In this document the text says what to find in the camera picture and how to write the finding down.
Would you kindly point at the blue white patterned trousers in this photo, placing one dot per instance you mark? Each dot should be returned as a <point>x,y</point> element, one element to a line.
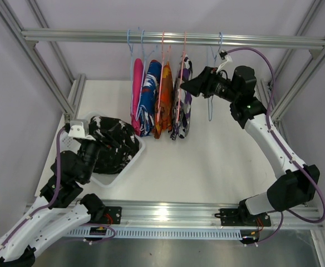
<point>148,98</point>

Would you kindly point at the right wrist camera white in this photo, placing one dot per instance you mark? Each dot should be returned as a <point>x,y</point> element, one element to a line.
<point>225,59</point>

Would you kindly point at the orange patterned trousers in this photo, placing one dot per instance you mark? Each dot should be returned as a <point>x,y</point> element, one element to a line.
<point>164,103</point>

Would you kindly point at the white plastic basket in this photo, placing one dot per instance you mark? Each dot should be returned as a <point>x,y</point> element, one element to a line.
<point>112,166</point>

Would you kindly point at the aluminium hanging rail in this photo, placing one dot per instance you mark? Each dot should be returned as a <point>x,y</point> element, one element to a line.
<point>195,39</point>

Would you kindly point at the right aluminium frame post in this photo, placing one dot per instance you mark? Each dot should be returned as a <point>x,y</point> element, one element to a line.
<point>298,67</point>

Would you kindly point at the aluminium frame post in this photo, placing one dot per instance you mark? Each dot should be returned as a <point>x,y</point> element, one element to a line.
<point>69,105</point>
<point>298,67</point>

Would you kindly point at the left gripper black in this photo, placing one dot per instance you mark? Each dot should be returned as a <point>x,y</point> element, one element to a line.
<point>105,144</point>

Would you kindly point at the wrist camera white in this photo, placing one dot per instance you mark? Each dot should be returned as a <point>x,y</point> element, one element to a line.
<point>225,59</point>
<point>78,129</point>

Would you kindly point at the left aluminium frame post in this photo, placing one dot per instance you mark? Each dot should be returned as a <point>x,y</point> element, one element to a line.
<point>69,105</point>

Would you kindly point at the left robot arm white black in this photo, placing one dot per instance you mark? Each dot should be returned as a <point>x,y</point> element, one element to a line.
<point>39,228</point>

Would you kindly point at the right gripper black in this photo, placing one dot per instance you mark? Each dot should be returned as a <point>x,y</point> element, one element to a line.
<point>202,83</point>

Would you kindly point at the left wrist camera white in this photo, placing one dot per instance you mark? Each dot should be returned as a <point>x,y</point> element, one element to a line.
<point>78,129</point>

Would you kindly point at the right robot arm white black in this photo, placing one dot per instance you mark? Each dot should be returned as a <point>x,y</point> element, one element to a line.
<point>296,181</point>

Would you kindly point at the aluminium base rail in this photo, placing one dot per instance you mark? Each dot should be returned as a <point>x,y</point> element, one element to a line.
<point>154,214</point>

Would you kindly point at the pink trousers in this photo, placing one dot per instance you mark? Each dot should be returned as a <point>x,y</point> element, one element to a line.
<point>136,81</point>

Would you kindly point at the black white patterned trousers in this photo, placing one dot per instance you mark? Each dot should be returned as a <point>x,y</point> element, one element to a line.
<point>99,132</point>

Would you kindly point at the purple grey patterned trousers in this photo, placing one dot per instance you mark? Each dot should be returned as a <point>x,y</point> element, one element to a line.
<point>182,101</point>

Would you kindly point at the slotted cable duct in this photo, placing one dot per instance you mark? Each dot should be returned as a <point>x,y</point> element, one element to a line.
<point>157,233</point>

